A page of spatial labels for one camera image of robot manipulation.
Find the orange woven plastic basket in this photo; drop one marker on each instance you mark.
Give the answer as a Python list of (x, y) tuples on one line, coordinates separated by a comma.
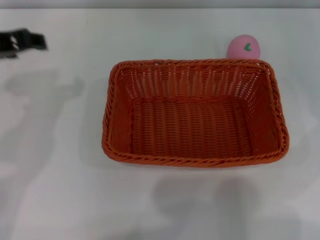
[(190, 130)]

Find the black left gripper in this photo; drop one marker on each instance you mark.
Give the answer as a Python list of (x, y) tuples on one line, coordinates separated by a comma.
[(7, 41)]

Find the pink peach toy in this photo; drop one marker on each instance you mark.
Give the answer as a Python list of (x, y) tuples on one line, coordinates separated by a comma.
[(240, 48)]

